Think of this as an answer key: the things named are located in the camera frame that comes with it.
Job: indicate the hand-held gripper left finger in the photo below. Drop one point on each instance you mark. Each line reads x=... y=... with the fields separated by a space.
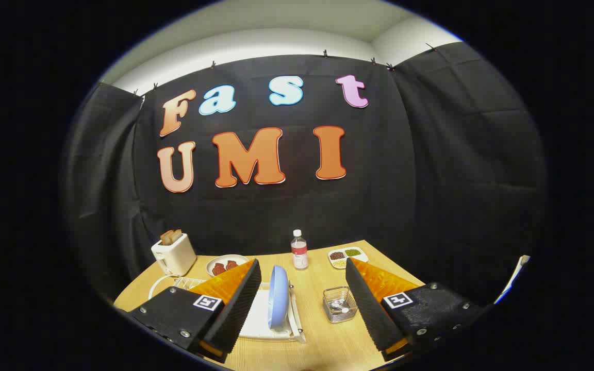
x=235 y=309

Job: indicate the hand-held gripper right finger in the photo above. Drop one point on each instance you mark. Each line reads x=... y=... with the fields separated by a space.
x=372 y=309

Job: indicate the blue plate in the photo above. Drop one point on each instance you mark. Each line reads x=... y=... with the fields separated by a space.
x=278 y=296

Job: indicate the white plate with meat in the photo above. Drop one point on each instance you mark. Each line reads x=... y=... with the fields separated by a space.
x=214 y=260

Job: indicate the white divided dish with beans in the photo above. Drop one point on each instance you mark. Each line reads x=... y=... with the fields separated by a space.
x=347 y=258

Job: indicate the brown meat piece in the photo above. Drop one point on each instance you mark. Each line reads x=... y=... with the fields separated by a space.
x=219 y=269
x=232 y=265

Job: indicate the white toaster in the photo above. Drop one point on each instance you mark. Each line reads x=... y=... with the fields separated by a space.
x=176 y=255

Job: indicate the clear bottle with red label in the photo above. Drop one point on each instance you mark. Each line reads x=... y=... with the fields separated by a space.
x=299 y=252

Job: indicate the toast slice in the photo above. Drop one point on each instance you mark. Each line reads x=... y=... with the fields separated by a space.
x=176 y=235
x=166 y=238

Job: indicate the black backdrop cloth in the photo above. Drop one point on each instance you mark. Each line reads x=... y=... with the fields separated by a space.
x=405 y=180

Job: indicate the white flat panel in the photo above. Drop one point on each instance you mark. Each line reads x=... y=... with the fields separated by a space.
x=514 y=278

